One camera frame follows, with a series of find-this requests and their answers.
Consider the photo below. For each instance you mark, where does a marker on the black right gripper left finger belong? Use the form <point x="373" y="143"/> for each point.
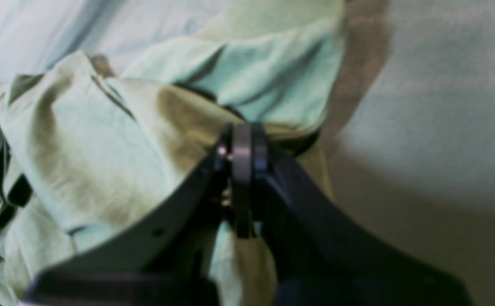
<point x="164" y="259"/>

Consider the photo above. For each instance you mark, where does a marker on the green table cover cloth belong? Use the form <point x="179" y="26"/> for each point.
<point x="409" y="136"/>

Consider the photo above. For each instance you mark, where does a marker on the light green T-shirt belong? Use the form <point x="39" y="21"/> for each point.
<point x="107" y="105"/>

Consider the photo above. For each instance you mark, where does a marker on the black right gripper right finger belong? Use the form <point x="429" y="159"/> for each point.
<point x="322" y="257"/>

